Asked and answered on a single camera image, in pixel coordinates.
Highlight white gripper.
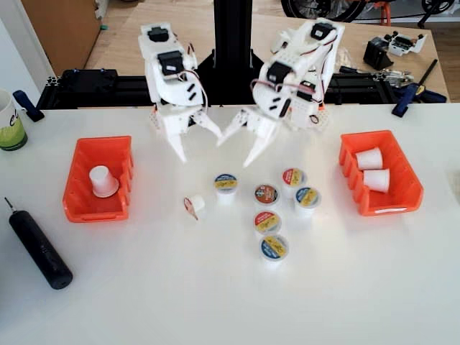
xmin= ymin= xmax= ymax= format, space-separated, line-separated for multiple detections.
xmin=216 ymin=79 xmax=294 ymax=169
xmin=160 ymin=73 xmax=224 ymax=163

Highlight blue lid coffee pod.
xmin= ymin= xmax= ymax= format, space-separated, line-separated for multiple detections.
xmin=213 ymin=172 xmax=239 ymax=206
xmin=258 ymin=234 xmax=290 ymax=266
xmin=88 ymin=165 xmax=120 ymax=198
xmin=293 ymin=186 xmax=321 ymax=219

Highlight red lid coffee pod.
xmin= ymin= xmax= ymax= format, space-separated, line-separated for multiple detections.
xmin=354 ymin=147 xmax=384 ymax=171
xmin=280 ymin=167 xmax=308 ymax=198
xmin=362 ymin=167 xmax=392 ymax=195
xmin=253 ymin=211 xmax=282 ymax=236

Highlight brown lid coffee pod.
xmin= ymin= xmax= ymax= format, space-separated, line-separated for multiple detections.
xmin=253 ymin=183 xmax=281 ymax=213

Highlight coffee pod with peeled lid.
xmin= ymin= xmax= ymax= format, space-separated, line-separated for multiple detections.
xmin=183 ymin=193 xmax=206 ymax=222

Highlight white printed plastic part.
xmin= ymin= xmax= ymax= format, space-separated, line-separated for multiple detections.
xmin=271 ymin=30 xmax=294 ymax=53

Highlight clear bag of small parts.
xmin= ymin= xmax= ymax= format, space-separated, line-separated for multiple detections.
xmin=336 ymin=49 xmax=355 ymax=68

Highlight black bicycle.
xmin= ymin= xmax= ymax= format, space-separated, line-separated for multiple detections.
xmin=280 ymin=0 xmax=456 ymax=29

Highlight orange plastic storage bin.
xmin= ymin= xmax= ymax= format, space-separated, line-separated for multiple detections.
xmin=339 ymin=129 xmax=425 ymax=218
xmin=62 ymin=135 xmax=134 ymax=224

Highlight black printed plastic part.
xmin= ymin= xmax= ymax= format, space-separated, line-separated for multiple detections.
xmin=362 ymin=37 xmax=395 ymax=71

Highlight metal hand tools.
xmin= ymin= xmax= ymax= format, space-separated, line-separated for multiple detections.
xmin=373 ymin=68 xmax=414 ymax=89

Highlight blue black bar clamp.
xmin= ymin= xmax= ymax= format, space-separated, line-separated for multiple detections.
xmin=391 ymin=59 xmax=449 ymax=118

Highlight brown wooden cabinet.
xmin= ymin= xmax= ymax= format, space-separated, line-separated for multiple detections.
xmin=20 ymin=0 xmax=104 ymax=75

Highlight white and green mug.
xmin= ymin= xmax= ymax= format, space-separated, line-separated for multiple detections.
xmin=0 ymin=88 xmax=29 ymax=152

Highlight black electric screwdriver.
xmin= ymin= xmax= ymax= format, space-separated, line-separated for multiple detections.
xmin=4 ymin=196 xmax=74 ymax=290

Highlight black aluminium frame rail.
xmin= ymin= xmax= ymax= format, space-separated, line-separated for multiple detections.
xmin=35 ymin=70 xmax=400 ymax=109

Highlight black aluminium frame post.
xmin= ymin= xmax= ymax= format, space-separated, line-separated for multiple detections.
xmin=193 ymin=0 xmax=277 ymax=76

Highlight black handled screwdriver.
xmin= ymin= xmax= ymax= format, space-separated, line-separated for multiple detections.
xmin=339 ymin=65 xmax=374 ymax=75

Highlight blue handled clamp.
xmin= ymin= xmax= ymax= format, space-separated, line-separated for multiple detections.
xmin=12 ymin=89 xmax=46 ymax=123

